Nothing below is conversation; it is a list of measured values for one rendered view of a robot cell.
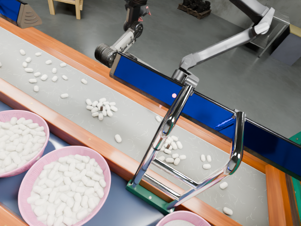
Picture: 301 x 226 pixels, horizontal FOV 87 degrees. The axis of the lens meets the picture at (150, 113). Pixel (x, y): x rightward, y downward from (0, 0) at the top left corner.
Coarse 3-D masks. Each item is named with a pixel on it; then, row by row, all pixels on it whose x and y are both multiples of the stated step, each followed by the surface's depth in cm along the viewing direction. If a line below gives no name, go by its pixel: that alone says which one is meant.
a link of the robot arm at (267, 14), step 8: (232, 0) 77; (240, 0) 75; (248, 0) 75; (256, 0) 75; (240, 8) 78; (248, 8) 76; (256, 8) 75; (264, 8) 75; (272, 8) 74; (248, 16) 79; (256, 16) 76; (264, 16) 74; (272, 16) 74; (256, 24) 81; (264, 32) 74
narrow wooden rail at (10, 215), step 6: (0, 204) 45; (0, 210) 44; (6, 210) 44; (0, 216) 43; (6, 216) 43; (12, 216) 44; (18, 216) 48; (0, 222) 42; (6, 222) 42; (12, 222) 43; (18, 222) 43; (24, 222) 44
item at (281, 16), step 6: (270, 6) 466; (276, 12) 414; (282, 12) 449; (276, 18) 353; (282, 18) 366; (288, 18) 395; (252, 24) 383; (288, 24) 347; (264, 36) 477; (276, 36) 370; (252, 42) 404; (258, 42) 419; (264, 42) 434; (270, 42) 382; (264, 48) 397
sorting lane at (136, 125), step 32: (0, 32) 96; (32, 64) 86; (32, 96) 73; (96, 96) 83; (96, 128) 71; (128, 128) 75; (160, 128) 80; (192, 160) 73; (224, 160) 77; (224, 192) 67; (256, 192) 70; (256, 224) 61
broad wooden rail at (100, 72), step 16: (16, 32) 98; (32, 32) 100; (48, 48) 95; (64, 48) 98; (80, 64) 92; (96, 64) 96; (112, 80) 90; (128, 96) 88; (144, 96) 88; (160, 112) 86; (192, 128) 83; (224, 144) 81; (256, 160) 79
